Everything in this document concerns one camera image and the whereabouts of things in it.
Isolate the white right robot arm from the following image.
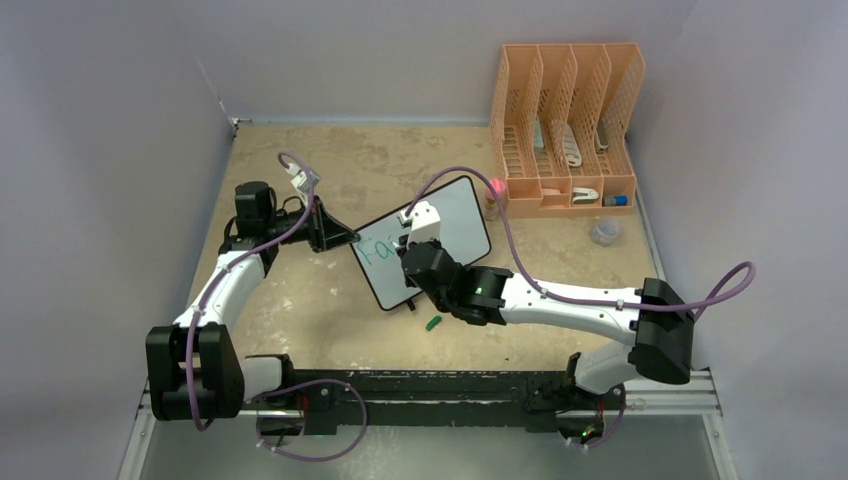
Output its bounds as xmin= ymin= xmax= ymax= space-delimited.
xmin=400 ymin=241 xmax=694 ymax=407

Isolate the white long tool in organizer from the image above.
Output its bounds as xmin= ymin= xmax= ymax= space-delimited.
xmin=562 ymin=124 xmax=583 ymax=168

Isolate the green marker cap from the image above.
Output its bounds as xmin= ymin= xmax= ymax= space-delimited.
xmin=425 ymin=316 xmax=442 ymax=331

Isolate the white whiteboard black frame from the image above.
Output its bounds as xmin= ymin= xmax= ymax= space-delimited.
xmin=351 ymin=175 xmax=492 ymax=311

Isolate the white stapler in organizer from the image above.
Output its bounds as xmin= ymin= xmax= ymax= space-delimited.
xmin=571 ymin=187 xmax=600 ymax=205

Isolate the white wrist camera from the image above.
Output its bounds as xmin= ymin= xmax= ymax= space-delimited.
xmin=285 ymin=163 xmax=321 ymax=205
xmin=396 ymin=201 xmax=441 ymax=249

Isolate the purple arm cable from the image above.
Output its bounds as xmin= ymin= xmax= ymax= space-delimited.
xmin=184 ymin=151 xmax=317 ymax=433
xmin=405 ymin=165 xmax=757 ymax=322

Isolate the blue capped item in organizer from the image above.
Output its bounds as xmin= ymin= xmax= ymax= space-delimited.
xmin=602 ymin=195 xmax=629 ymax=207

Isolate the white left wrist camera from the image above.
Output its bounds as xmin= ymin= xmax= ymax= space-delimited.
xmin=285 ymin=163 xmax=321 ymax=205

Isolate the pink cartoon bottle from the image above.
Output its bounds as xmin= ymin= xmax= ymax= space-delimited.
xmin=482 ymin=178 xmax=506 ymax=221

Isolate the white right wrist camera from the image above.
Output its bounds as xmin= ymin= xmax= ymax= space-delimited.
xmin=396 ymin=201 xmax=441 ymax=249

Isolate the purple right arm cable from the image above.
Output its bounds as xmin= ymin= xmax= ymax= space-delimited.
xmin=405 ymin=165 xmax=757 ymax=322

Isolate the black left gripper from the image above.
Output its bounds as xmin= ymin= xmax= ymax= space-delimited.
xmin=265 ymin=196 xmax=359 ymax=254

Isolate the clear small plastic jar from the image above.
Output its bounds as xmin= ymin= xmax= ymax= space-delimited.
xmin=589 ymin=217 xmax=622 ymax=247

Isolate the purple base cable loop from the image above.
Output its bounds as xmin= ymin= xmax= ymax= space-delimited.
xmin=254 ymin=378 xmax=368 ymax=466

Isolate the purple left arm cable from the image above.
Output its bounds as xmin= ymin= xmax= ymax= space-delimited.
xmin=184 ymin=151 xmax=317 ymax=433

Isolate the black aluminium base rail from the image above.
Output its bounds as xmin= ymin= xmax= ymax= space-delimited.
xmin=137 ymin=367 xmax=722 ymax=439

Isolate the grey tool in organizer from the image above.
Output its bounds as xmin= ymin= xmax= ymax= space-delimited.
xmin=594 ymin=119 xmax=610 ymax=153

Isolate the peach plastic file organizer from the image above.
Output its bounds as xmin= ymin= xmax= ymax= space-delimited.
xmin=489 ymin=43 xmax=646 ymax=218

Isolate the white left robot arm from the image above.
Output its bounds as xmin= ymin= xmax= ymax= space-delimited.
xmin=145 ymin=181 xmax=360 ymax=429

